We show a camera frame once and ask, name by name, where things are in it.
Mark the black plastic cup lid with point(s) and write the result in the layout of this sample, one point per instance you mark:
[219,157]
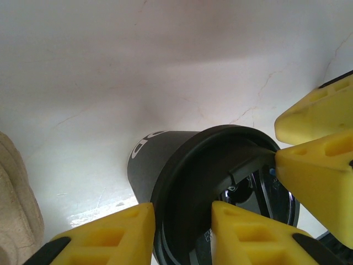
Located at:
[198,171]

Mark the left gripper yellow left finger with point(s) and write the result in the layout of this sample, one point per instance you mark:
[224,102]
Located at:
[110,243]

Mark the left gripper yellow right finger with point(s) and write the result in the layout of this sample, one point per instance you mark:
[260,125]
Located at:
[248,243]

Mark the brown pulp cup carrier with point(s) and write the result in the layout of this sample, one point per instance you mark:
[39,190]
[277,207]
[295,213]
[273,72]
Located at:
[16,207]

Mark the black paper coffee cup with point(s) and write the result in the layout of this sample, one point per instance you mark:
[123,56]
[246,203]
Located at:
[154,160]

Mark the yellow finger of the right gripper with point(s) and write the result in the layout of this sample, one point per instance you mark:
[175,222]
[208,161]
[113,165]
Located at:
[322,179]
[317,118]

